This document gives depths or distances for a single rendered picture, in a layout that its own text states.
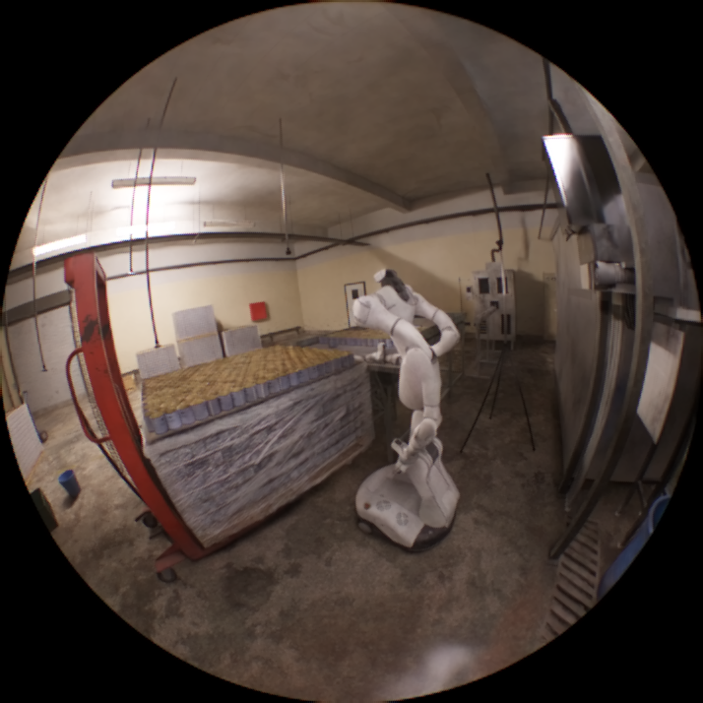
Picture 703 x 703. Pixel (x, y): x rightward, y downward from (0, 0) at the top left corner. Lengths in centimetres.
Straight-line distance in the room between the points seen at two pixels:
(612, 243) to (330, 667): 239
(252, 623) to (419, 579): 103
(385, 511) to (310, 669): 109
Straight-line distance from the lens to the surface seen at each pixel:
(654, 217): 210
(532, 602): 179
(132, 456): 156
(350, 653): 159
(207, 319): 882
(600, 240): 136
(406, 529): 159
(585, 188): 149
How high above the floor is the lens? 157
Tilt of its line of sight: 13 degrees down
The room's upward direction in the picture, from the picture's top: 7 degrees counter-clockwise
